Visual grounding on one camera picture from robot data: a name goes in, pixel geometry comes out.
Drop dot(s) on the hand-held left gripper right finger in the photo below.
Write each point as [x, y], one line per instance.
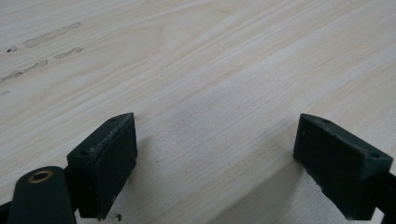
[337, 168]

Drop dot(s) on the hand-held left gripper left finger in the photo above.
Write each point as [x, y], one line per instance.
[104, 168]

